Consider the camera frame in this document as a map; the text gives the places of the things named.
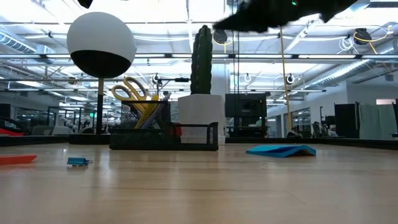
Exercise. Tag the small blue binder clip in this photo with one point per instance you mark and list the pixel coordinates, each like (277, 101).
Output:
(77, 161)

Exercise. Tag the orange flat pad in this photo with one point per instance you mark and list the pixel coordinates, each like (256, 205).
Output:
(15, 159)

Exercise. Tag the white angular plant pot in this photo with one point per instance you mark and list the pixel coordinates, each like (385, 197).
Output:
(202, 109)

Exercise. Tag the white globe table lamp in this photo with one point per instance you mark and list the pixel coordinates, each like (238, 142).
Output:
(99, 37)

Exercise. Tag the black mesh desk organizer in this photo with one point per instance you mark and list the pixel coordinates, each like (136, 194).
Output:
(140, 143)

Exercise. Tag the blue cloth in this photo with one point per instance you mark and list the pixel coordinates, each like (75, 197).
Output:
(280, 150)

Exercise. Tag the pale green curtain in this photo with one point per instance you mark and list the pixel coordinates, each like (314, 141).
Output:
(377, 121)

